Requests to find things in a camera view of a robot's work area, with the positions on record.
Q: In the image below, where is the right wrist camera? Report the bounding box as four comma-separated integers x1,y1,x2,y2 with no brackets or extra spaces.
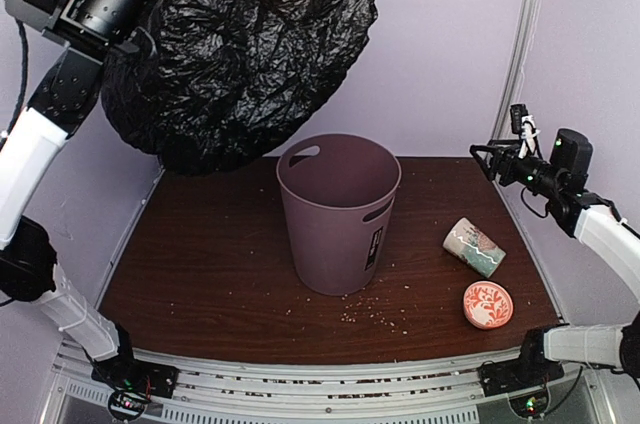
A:
510,104,542,159

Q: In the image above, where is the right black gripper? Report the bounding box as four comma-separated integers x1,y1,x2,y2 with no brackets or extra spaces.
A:
470,137,564,197

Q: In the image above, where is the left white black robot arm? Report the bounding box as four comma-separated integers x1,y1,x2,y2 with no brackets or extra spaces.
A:
1,0,156,388

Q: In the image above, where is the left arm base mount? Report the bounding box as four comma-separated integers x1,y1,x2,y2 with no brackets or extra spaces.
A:
89,356,179,422

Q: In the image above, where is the orange patterned ceramic bowl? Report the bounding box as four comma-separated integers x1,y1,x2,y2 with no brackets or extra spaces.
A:
463,281,514,330

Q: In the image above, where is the mauve plastic trash bin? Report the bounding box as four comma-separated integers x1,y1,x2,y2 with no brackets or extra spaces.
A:
276,134,402,296

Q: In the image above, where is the aluminium front rail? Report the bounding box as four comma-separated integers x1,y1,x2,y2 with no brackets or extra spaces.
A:
52,338,601,424

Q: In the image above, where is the right aluminium frame post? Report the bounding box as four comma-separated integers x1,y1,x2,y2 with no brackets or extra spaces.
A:
491,0,540,139

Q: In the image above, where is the floral ceramic mug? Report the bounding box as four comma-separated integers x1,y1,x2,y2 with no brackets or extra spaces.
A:
443,217,506,279

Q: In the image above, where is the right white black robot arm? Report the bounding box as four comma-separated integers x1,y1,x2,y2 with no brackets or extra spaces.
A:
470,128,639,386

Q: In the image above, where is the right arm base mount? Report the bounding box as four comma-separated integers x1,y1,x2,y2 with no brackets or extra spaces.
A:
478,359,565,420

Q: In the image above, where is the black plastic trash bag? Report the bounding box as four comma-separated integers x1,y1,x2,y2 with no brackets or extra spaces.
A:
101,0,378,176

